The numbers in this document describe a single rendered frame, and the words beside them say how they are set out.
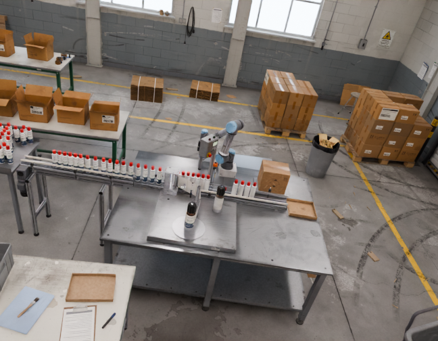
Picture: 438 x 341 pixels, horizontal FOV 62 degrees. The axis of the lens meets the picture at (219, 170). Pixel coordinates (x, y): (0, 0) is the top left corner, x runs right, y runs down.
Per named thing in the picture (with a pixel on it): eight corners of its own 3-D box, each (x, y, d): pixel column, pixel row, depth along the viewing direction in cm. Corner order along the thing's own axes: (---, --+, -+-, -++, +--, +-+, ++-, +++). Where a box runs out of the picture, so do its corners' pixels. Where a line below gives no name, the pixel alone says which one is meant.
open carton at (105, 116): (86, 132, 465) (85, 106, 444) (93, 114, 506) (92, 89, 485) (117, 135, 472) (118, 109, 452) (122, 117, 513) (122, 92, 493)
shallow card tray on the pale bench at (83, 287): (65, 302, 269) (65, 299, 267) (71, 275, 288) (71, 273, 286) (113, 302, 275) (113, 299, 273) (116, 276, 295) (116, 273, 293)
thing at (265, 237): (99, 240, 321) (99, 238, 320) (138, 151, 445) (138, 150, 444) (332, 275, 331) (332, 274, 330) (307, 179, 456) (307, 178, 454)
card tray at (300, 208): (288, 215, 388) (289, 212, 386) (286, 200, 410) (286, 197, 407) (315, 220, 390) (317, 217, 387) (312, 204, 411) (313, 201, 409)
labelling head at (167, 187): (162, 193, 376) (164, 172, 362) (165, 185, 387) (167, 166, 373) (176, 195, 377) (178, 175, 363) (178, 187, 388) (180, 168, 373)
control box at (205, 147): (198, 154, 372) (201, 139, 361) (208, 149, 384) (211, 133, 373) (205, 159, 367) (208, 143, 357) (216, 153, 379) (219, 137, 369)
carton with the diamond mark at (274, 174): (257, 190, 413) (263, 170, 398) (257, 178, 433) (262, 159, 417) (284, 194, 414) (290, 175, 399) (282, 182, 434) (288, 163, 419)
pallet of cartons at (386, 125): (353, 162, 678) (378, 105, 614) (338, 139, 747) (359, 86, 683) (412, 169, 695) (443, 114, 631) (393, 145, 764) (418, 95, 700)
